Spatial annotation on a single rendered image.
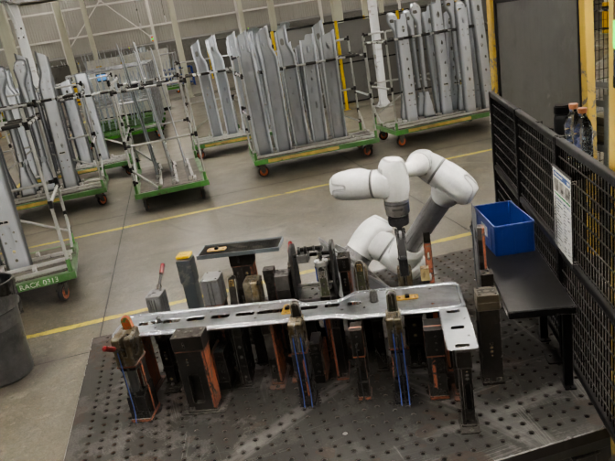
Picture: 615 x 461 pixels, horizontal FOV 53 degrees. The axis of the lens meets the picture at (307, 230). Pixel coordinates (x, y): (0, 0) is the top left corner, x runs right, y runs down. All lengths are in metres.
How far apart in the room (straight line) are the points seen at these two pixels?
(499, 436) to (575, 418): 0.26
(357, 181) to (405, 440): 0.89
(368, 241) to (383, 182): 0.99
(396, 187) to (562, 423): 0.94
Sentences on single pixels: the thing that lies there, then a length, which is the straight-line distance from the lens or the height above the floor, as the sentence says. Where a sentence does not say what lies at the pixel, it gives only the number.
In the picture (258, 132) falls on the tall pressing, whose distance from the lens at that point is 9.28.
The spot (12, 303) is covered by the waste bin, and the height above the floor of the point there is 0.56.
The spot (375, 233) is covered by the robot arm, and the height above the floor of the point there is 0.99.
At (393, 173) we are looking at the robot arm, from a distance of 2.17.
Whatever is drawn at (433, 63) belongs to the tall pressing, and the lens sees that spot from 10.60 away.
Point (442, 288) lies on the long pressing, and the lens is 2.44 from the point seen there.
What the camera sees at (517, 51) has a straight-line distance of 5.06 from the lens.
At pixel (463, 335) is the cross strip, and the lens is 2.11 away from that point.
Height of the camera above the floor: 2.03
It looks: 18 degrees down
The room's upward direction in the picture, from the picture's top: 9 degrees counter-clockwise
